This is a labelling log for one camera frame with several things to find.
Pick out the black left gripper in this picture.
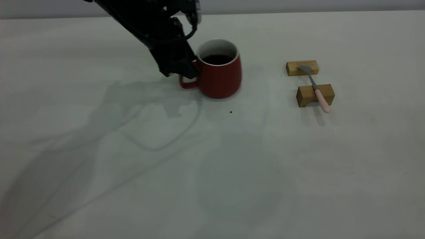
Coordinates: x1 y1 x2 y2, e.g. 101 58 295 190
149 17 200 80

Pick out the red ceramic cup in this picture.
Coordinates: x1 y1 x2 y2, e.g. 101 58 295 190
179 39 242 99

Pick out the pink handled metal spoon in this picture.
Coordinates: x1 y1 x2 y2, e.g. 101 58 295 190
297 64 332 114

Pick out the flat wooden block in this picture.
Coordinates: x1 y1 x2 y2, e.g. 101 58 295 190
286 60 319 77

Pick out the arched wooden block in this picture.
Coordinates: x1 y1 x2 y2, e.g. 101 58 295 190
296 84 335 108

